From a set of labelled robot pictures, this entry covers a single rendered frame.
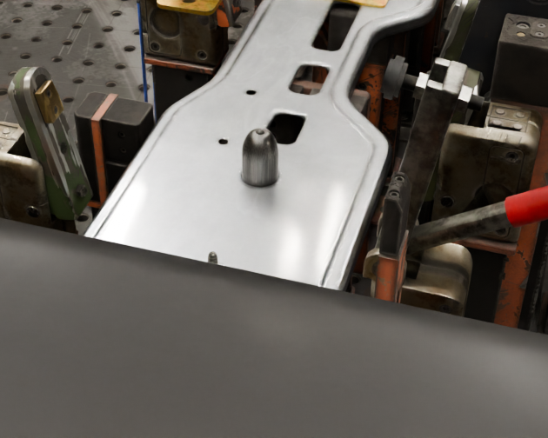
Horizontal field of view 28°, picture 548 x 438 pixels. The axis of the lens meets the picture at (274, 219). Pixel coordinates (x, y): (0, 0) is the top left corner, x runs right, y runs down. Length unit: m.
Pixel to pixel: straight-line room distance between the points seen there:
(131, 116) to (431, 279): 0.38
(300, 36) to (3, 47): 0.71
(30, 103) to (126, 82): 0.75
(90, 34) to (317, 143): 0.82
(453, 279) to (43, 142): 0.35
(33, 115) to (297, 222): 0.23
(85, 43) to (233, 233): 0.88
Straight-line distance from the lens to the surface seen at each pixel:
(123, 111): 1.06
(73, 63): 1.69
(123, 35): 1.75
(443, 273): 0.80
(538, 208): 0.75
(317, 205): 0.93
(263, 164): 0.93
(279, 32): 1.16
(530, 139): 0.92
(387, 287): 0.67
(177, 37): 1.23
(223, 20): 1.21
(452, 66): 0.72
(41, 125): 0.90
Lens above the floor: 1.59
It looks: 40 degrees down
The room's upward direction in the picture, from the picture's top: 1 degrees clockwise
